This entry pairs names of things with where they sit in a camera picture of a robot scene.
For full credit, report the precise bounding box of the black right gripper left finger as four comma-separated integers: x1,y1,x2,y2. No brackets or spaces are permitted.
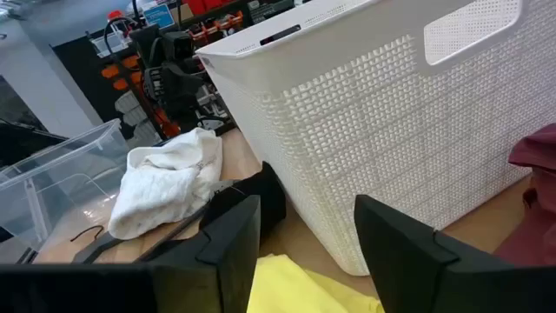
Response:
151,195,261,313

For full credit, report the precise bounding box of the white perforated laundry basket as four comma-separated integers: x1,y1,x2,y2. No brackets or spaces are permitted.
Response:
195,0,556,277

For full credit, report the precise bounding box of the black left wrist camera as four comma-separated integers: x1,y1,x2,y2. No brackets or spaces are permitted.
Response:
162,30,195,62

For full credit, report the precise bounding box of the yellow t-shirt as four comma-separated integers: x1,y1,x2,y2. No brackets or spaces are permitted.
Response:
246,254,386,313

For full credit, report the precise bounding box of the clear plastic bin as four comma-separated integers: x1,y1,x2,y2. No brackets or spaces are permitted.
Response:
0,117,131,253

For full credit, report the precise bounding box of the blue sign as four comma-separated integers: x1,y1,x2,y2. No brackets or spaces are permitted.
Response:
142,3,175,30

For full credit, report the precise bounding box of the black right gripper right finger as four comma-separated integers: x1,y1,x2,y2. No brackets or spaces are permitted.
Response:
354,194,556,313

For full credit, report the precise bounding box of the white cloth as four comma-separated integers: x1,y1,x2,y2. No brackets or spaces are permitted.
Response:
107,127,223,241

